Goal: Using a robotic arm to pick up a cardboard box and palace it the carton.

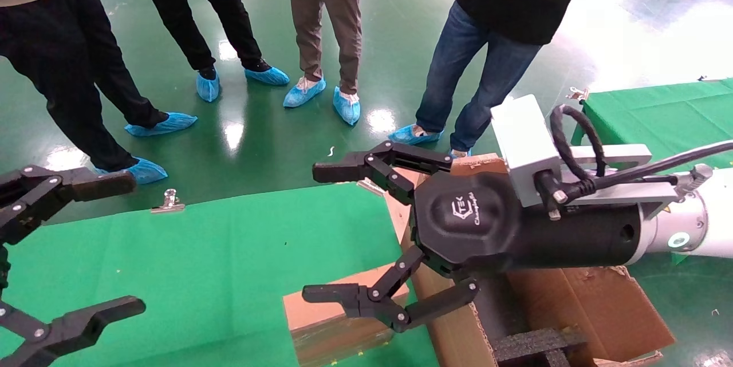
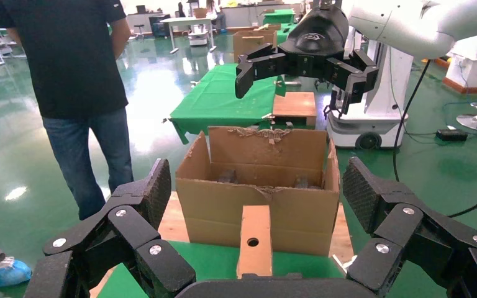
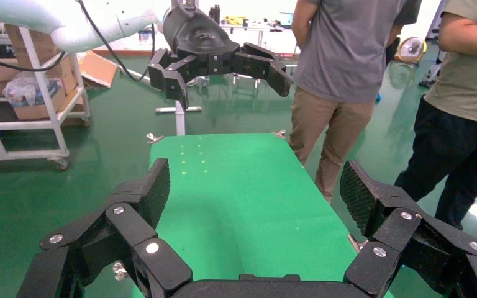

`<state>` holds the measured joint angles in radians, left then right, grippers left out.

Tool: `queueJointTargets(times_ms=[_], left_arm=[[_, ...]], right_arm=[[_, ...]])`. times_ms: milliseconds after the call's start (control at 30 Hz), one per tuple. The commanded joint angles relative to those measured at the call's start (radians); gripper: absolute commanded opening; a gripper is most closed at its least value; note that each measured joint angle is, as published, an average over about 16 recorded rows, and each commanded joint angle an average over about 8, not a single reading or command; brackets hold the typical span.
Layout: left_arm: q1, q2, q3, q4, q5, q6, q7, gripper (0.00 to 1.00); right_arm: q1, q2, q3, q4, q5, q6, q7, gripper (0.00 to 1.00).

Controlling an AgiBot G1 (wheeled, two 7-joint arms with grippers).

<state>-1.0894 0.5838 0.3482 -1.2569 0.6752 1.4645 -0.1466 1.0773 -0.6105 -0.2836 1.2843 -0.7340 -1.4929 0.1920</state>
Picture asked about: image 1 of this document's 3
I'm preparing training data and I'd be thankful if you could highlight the person in slim black trousers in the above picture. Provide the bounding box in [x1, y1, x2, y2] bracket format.
[123, 0, 271, 74]

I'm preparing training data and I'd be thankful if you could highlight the person in brown trousers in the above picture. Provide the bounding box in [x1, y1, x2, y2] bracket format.
[285, 0, 368, 96]

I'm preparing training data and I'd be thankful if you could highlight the black foam insert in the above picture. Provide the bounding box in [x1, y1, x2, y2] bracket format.
[491, 326, 588, 367]

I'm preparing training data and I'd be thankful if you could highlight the small green table cloth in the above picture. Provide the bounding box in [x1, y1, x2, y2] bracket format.
[571, 78, 733, 172]

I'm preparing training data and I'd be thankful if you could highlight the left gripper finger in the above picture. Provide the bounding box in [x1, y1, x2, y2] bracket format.
[0, 165, 137, 244]
[0, 295, 147, 367]

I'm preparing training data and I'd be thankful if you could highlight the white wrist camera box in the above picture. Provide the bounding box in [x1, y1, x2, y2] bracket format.
[491, 94, 565, 208]

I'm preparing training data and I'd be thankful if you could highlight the large open cardboard carton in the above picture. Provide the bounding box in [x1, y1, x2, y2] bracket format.
[383, 152, 677, 367]

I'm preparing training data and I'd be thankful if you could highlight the person in blue jeans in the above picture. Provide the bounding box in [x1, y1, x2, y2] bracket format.
[415, 0, 634, 153]

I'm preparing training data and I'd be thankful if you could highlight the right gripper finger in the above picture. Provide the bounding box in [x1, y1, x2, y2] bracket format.
[302, 246, 479, 333]
[312, 141, 453, 204]

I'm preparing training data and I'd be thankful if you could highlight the large green table cloth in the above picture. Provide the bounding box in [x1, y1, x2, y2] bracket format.
[0, 183, 442, 367]

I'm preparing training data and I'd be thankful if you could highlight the small brown cardboard box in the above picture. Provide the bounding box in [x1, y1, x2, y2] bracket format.
[283, 264, 411, 367]

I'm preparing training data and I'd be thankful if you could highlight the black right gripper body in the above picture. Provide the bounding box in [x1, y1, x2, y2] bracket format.
[413, 169, 643, 277]

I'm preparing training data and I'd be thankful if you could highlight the person with tan shirt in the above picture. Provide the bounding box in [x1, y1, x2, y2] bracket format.
[0, 0, 168, 174]

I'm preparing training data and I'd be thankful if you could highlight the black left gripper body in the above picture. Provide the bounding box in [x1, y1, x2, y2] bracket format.
[0, 244, 11, 293]

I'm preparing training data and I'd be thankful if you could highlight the grey metal camera bracket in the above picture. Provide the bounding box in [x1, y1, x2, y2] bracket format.
[558, 144, 714, 220]

